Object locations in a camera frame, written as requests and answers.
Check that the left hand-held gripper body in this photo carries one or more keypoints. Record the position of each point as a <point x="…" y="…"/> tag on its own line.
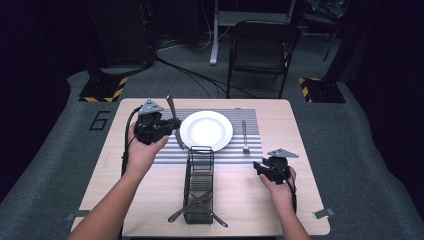
<point x="150" y="128"/>

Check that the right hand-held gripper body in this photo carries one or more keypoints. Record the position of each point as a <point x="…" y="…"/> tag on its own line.
<point x="278" y="166"/>

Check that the person's right hand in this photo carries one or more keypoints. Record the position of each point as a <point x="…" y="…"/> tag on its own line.
<point x="281" y="195"/>

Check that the person's left hand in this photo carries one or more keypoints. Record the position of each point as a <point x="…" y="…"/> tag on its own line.
<point x="141" y="156"/>

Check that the white round plate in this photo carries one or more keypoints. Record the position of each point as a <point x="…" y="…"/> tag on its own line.
<point x="206" y="130"/>

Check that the brown white striped placemat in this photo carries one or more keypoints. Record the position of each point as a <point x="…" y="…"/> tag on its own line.
<point x="240" y="115"/>

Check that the hazard striped stand base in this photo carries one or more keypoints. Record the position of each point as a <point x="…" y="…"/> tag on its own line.
<point x="101" y="90"/>
<point x="321" y="90"/>

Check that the black equipment cabinet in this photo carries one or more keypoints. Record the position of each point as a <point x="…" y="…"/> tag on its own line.
<point x="123" y="30"/>

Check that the black folding chair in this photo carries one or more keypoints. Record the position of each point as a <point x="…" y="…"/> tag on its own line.
<point x="260" y="50"/>

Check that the grey table edge bracket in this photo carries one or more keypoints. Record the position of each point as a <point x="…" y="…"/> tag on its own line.
<point x="78" y="215"/>
<point x="323" y="213"/>

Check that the white desk frame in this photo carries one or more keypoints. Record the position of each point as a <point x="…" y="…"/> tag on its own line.
<point x="233" y="18"/>

